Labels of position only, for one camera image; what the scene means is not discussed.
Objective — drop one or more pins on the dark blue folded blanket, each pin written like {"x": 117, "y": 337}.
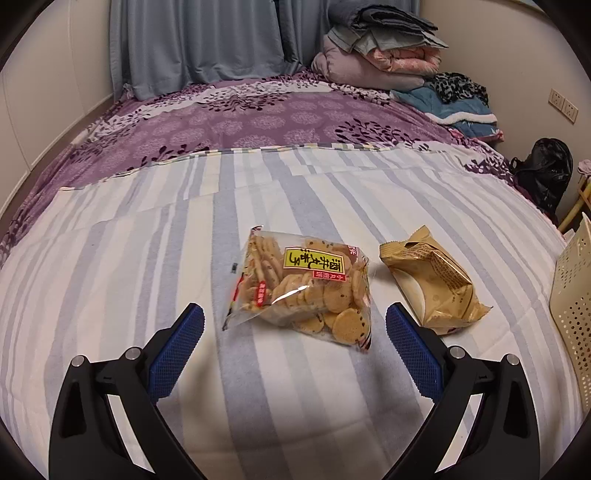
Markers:
{"x": 392, "y": 18}

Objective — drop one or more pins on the black bag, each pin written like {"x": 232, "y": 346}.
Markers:
{"x": 545, "y": 175}

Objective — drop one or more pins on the clear cookie bag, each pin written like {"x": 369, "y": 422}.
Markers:
{"x": 314, "y": 300}

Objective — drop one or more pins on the white wardrobe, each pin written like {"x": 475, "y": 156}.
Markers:
{"x": 46, "y": 92}

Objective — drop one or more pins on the purple floral bedsheet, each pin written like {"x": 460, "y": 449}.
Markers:
{"x": 254, "y": 120}

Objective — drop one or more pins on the tan snack packet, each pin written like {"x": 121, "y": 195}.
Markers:
{"x": 438, "y": 286}

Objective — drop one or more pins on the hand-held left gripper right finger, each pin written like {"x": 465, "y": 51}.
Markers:
{"x": 413, "y": 355}

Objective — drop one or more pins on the pink cloth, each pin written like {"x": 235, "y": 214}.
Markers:
{"x": 584, "y": 167}

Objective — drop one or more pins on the leopard print scarf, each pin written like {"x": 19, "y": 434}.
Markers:
{"x": 455, "y": 87}

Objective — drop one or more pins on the striped blanket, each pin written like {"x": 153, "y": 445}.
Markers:
{"x": 138, "y": 258}

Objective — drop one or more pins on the pink floral quilt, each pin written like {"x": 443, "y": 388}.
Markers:
{"x": 406, "y": 60}

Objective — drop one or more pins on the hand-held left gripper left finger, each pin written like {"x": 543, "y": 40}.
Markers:
{"x": 178, "y": 350}

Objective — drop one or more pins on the yellow wooden rack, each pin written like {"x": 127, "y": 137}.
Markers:
{"x": 575, "y": 210}

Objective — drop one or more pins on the cream perforated plastic basket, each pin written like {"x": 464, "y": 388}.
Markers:
{"x": 572, "y": 286}

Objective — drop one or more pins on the grey-green folded blanket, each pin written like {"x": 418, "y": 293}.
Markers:
{"x": 369, "y": 41}

